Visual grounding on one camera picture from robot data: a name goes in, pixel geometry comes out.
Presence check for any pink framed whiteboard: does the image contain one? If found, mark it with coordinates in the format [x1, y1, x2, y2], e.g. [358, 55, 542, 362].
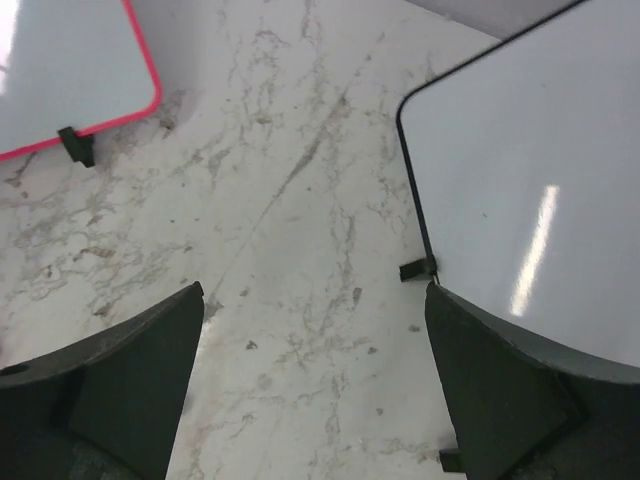
[1, 1, 162, 168]

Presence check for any black framed whiteboard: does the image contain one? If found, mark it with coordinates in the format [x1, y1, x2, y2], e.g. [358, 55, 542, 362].
[397, 1, 639, 384]

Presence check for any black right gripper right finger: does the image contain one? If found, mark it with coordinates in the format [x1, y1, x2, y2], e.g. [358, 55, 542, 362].
[425, 283, 639, 479]

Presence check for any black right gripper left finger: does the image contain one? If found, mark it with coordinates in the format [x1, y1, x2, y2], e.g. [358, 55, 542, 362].
[1, 282, 204, 479]

